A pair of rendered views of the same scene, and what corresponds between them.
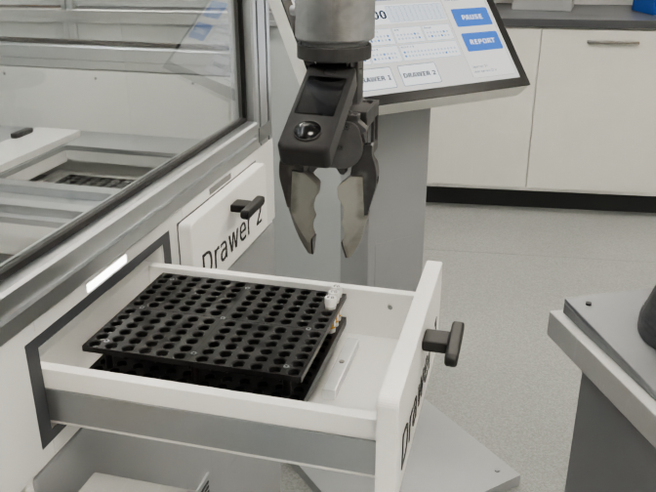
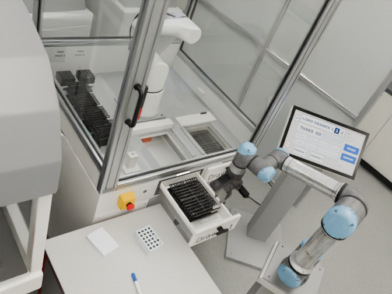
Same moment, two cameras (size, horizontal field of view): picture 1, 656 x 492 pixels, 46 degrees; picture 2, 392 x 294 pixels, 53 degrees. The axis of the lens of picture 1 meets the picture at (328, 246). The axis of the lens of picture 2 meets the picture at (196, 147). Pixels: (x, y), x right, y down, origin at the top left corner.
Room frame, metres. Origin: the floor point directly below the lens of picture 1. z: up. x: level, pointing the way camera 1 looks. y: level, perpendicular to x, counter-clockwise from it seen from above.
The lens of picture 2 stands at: (-0.64, -0.42, 2.32)
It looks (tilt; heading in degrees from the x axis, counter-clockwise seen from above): 38 degrees down; 25
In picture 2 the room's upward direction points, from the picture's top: 23 degrees clockwise
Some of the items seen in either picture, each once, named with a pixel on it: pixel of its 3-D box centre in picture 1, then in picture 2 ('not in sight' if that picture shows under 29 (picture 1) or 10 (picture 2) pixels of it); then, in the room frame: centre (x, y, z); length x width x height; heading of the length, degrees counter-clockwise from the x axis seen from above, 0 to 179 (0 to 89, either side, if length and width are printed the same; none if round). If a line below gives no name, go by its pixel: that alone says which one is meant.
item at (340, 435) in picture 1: (217, 348); (191, 199); (0.71, 0.12, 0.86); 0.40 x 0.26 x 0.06; 75
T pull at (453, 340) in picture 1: (441, 342); (220, 230); (0.65, -0.11, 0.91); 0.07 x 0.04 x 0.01; 165
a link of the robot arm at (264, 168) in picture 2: not in sight; (263, 168); (0.76, -0.11, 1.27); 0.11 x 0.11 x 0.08; 87
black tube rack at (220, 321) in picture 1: (225, 345); (192, 200); (0.70, 0.11, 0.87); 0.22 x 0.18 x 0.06; 75
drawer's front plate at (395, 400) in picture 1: (413, 366); (215, 229); (0.65, -0.08, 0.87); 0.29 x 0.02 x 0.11; 165
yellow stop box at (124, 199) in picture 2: not in sight; (126, 201); (0.41, 0.29, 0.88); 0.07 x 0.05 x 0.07; 165
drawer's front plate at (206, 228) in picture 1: (228, 225); (224, 170); (1.04, 0.14, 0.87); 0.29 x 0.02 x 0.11; 165
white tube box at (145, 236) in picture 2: not in sight; (149, 240); (0.41, 0.11, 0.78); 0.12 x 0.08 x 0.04; 81
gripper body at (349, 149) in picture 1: (335, 104); (232, 178); (0.75, -0.01, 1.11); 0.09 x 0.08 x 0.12; 165
